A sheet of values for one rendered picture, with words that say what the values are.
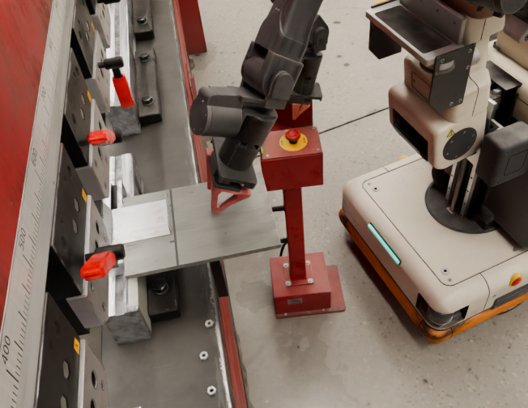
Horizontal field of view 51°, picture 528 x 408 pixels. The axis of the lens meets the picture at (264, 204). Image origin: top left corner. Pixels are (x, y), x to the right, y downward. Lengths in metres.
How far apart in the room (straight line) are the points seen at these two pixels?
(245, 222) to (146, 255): 0.18
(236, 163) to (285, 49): 0.19
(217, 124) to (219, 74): 2.30
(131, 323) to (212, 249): 0.18
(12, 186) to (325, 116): 2.33
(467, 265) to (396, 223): 0.26
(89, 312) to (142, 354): 0.37
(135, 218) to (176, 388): 0.30
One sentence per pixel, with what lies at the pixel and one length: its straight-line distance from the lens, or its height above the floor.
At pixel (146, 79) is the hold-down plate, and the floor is 0.90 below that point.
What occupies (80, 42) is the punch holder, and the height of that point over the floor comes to 1.31.
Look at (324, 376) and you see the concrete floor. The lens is 1.89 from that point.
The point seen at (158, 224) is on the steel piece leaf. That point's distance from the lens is 0.98.
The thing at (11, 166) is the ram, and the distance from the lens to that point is 0.50.
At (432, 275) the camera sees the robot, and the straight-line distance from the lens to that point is 1.78.
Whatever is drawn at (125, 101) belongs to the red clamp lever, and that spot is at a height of 1.17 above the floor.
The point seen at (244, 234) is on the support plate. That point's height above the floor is 1.00.
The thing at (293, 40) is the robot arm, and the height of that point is 1.30.
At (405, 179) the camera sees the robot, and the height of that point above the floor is 0.28.
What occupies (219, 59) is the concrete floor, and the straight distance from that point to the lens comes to 3.21.
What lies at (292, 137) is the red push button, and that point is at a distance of 1.39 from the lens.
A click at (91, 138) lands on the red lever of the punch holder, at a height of 1.31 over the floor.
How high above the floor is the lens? 1.72
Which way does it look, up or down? 48 degrees down
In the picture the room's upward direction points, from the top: 8 degrees counter-clockwise
